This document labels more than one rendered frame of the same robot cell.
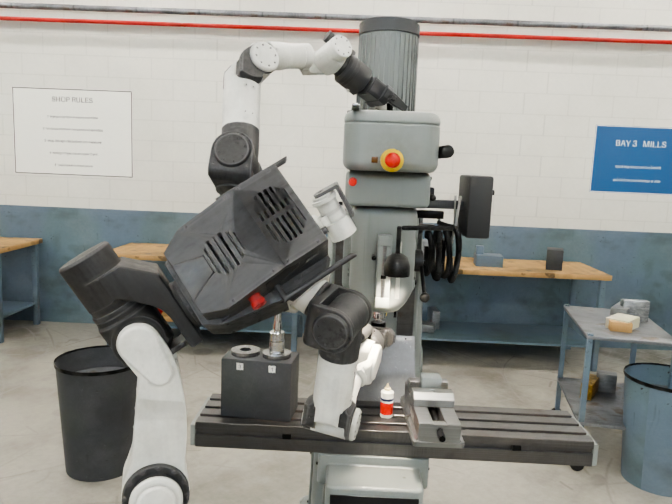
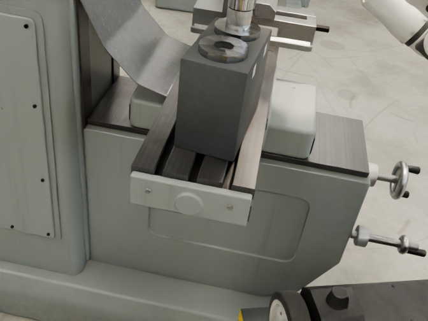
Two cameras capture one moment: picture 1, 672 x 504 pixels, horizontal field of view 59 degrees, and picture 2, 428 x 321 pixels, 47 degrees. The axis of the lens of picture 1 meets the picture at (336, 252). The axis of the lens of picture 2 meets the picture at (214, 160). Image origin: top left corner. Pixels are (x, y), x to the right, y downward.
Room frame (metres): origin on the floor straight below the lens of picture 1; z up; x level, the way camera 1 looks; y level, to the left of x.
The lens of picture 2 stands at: (1.74, 1.09, 1.52)
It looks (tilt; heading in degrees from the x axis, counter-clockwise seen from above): 37 degrees down; 274
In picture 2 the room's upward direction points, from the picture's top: 8 degrees clockwise
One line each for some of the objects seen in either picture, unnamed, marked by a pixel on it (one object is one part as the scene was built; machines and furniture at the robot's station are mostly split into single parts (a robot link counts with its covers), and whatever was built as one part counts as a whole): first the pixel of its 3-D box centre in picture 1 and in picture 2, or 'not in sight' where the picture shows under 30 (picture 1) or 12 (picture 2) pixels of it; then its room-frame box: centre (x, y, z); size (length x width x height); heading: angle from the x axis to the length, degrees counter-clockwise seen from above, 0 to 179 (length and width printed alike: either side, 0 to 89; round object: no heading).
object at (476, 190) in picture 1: (475, 205); not in sight; (2.11, -0.48, 1.62); 0.20 x 0.09 x 0.21; 179
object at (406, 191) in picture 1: (385, 187); not in sight; (1.86, -0.14, 1.68); 0.34 x 0.24 x 0.10; 179
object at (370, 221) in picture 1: (382, 256); not in sight; (1.82, -0.14, 1.47); 0.21 x 0.19 x 0.32; 89
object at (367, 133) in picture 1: (387, 144); not in sight; (1.83, -0.14, 1.81); 0.47 x 0.26 x 0.16; 179
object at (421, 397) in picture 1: (432, 397); (266, 3); (1.76, -0.31, 1.05); 0.12 x 0.06 x 0.04; 90
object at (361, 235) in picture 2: not in sight; (388, 241); (1.29, 0.01, 0.54); 0.22 x 0.06 x 0.06; 179
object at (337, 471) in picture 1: (371, 456); (227, 100); (1.82, -0.14, 0.82); 0.50 x 0.35 x 0.12; 179
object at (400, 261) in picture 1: (397, 264); not in sight; (1.62, -0.17, 1.48); 0.07 x 0.07 x 0.06
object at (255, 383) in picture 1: (260, 381); (224, 83); (1.80, 0.22, 1.06); 0.22 x 0.12 x 0.20; 82
